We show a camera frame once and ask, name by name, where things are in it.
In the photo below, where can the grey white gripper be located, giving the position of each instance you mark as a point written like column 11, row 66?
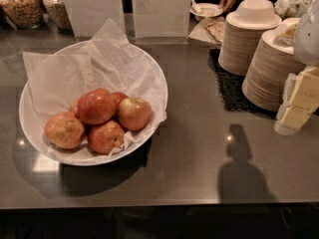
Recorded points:
column 308, row 40

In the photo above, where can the white bowl on left stack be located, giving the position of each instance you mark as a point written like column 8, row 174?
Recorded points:
column 255, row 12

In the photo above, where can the back hidden red apple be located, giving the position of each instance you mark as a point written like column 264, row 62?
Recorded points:
column 118, row 97

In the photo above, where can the small hidden left apple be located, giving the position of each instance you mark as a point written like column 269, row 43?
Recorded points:
column 74, row 108

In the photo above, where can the white serving bowl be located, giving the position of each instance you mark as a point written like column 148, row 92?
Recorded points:
column 33, row 130

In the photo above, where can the right stack paper plates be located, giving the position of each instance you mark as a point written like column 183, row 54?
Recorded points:
column 271, row 64

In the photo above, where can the stack paper plates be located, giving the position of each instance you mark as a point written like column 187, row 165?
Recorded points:
column 240, row 41
column 271, row 64

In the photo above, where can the black rubber mat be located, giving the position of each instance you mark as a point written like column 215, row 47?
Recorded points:
column 229, row 87

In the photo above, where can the left stack paper plates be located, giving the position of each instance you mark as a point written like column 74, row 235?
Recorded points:
column 240, row 41

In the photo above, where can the bag of white packets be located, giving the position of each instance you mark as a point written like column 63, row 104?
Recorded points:
column 291, row 8

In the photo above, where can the brown paper with flatbread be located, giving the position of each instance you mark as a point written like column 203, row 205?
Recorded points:
column 209, row 30

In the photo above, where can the small white plate with food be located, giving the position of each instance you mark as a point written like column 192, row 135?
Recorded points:
column 205, row 10

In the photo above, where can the right white sign holder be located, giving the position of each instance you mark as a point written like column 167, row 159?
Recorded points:
column 161, row 18

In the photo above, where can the white sign holder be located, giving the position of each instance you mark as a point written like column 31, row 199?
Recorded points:
column 161, row 18
column 88, row 16

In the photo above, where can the white paper liner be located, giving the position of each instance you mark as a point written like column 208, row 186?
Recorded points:
column 66, row 77

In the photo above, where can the left white sign holder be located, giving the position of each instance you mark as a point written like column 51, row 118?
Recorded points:
column 88, row 16

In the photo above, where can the right glass cereal jar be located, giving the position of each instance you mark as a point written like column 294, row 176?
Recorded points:
column 57, row 11

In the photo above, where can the glass cereal jar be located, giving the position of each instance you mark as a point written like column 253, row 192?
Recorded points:
column 25, row 14
column 57, row 11

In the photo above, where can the left glass cereal jar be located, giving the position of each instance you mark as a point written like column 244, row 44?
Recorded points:
column 25, row 14

